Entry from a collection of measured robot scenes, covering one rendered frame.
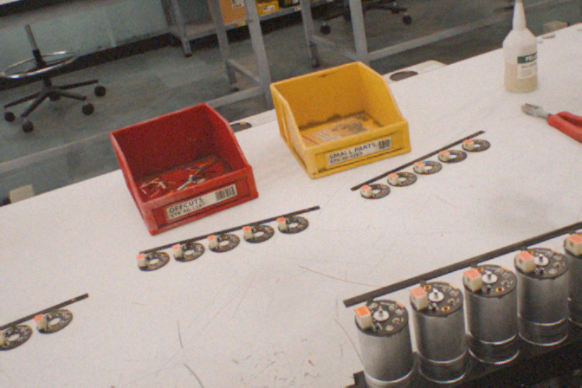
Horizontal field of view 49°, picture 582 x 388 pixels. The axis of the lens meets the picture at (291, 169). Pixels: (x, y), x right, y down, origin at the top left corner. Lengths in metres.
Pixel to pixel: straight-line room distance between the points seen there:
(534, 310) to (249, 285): 0.20
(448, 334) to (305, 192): 0.27
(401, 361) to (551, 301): 0.08
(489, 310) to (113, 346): 0.24
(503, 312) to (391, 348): 0.06
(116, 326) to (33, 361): 0.06
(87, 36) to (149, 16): 0.45
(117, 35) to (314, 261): 4.28
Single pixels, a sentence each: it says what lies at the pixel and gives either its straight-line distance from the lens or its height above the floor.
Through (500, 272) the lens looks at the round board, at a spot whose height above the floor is 0.81.
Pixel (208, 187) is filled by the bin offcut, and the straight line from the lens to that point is 0.54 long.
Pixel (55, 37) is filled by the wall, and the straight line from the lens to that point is 4.66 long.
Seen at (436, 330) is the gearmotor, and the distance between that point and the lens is 0.31.
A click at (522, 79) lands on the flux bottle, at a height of 0.77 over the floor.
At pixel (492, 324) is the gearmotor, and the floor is 0.80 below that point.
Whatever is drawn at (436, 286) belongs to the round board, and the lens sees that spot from 0.32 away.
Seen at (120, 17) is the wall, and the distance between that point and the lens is 4.67.
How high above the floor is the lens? 1.01
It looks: 25 degrees down
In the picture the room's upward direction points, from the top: 11 degrees counter-clockwise
